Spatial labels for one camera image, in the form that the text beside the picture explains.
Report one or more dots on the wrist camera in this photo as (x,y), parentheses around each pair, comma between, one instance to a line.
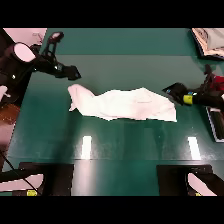
(52,41)
(208,80)

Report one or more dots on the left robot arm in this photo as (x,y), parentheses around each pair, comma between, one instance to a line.
(16,65)

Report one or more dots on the grey garment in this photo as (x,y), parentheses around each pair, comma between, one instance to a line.
(210,41)

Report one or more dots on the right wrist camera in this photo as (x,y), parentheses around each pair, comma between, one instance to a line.
(208,80)

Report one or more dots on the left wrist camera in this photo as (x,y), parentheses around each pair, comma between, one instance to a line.
(52,41)

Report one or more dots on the white shirt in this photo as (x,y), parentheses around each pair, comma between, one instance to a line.
(126,105)

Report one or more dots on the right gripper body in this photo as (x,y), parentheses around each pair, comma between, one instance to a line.
(176,91)

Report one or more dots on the red garment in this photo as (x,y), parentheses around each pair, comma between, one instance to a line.
(219,83)

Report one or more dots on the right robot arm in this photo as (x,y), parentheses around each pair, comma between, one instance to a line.
(206,99)

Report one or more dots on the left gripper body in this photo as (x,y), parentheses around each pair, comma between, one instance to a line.
(71,72)

